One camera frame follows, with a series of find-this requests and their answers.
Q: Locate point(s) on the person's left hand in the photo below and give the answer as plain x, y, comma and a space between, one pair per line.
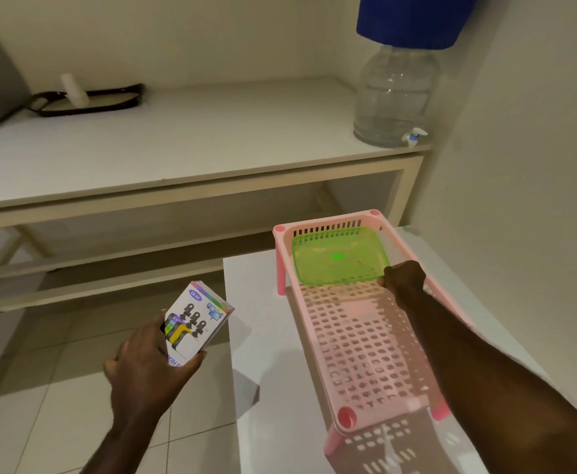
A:
145, 375

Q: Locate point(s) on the person's right hand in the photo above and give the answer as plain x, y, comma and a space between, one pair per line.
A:
407, 281

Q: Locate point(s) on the green plastic lid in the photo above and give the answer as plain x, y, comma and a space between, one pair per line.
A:
337, 256

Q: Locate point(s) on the pink plastic basket rack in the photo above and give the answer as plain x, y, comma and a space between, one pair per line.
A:
367, 350

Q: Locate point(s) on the small printed cardboard box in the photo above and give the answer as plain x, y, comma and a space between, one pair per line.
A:
199, 315

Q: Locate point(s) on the person's right forearm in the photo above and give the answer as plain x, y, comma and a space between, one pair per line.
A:
491, 389

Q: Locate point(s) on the white low table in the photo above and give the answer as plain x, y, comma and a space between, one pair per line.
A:
268, 389

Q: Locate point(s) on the clear water dispenser jug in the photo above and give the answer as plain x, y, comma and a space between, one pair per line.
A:
392, 98

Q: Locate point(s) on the white wooden table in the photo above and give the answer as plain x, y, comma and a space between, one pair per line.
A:
194, 187

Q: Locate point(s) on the blue dispenser top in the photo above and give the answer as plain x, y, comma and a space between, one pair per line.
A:
412, 19

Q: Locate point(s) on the black wooden serving tray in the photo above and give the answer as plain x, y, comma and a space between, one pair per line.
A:
115, 101

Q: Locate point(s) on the stack of white paper cups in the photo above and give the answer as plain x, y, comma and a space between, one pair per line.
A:
75, 91

